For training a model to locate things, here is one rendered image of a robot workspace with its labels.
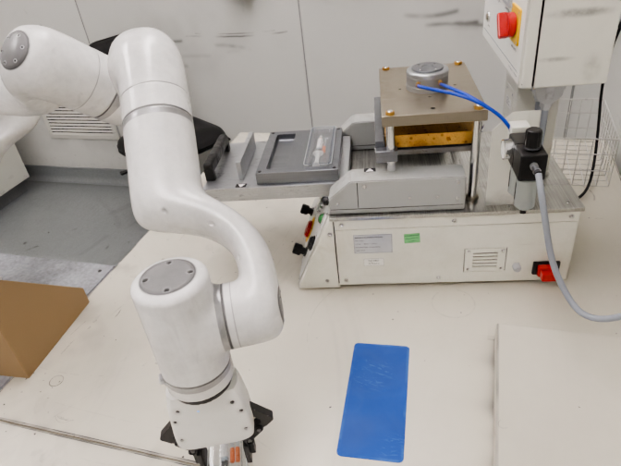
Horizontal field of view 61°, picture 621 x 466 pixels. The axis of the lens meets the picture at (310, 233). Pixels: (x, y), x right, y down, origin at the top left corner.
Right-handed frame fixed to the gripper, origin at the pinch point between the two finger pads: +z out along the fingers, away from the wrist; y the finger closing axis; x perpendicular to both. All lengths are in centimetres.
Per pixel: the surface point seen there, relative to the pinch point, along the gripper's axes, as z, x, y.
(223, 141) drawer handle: -19, 63, 3
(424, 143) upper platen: -22, 40, 41
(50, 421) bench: 6.9, 16.9, -31.3
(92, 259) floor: 82, 180, -82
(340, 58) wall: 8, 201, 54
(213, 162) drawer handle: -19, 54, 1
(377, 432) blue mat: 6.6, 2.9, 22.3
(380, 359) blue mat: 6.7, 17.2, 26.4
